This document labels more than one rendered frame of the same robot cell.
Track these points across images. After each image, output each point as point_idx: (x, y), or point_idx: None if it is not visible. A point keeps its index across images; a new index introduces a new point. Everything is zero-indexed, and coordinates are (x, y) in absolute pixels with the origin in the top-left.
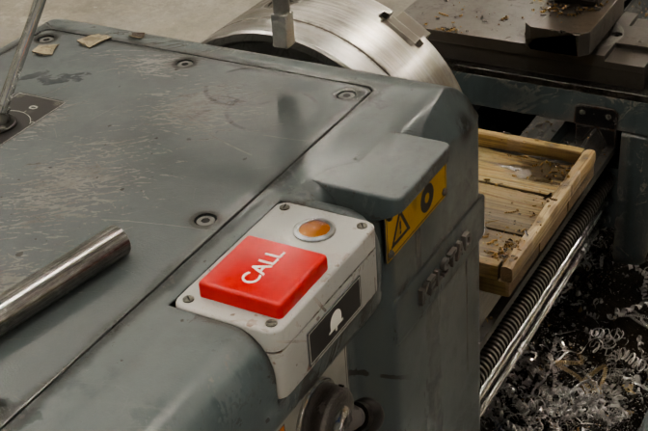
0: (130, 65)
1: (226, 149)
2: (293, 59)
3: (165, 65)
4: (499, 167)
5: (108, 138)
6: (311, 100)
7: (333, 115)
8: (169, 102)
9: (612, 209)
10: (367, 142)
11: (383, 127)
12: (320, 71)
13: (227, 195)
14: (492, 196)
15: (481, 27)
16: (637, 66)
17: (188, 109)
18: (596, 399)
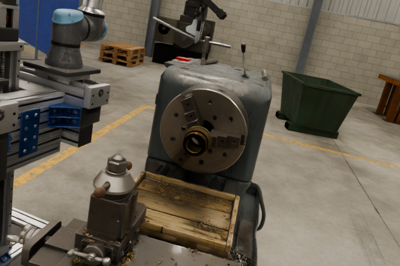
0: (235, 78)
1: (201, 68)
2: (203, 77)
3: (228, 77)
4: (149, 216)
5: (222, 72)
6: (192, 69)
7: (187, 67)
8: (218, 73)
9: None
10: (178, 64)
11: (177, 65)
12: (194, 71)
13: (195, 65)
14: (150, 203)
15: (174, 254)
16: (77, 219)
17: (213, 72)
18: None
